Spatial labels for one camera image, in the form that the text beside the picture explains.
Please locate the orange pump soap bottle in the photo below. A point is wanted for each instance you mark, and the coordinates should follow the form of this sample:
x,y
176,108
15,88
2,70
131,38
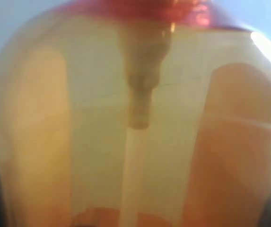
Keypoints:
x,y
135,113

